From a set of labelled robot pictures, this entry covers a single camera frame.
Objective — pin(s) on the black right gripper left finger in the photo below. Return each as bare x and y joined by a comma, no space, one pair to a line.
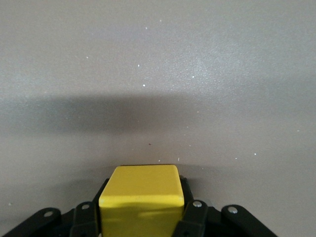
84,219

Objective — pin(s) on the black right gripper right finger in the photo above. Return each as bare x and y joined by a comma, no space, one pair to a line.
195,217

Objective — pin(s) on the yellow cube block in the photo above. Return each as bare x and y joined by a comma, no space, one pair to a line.
143,195

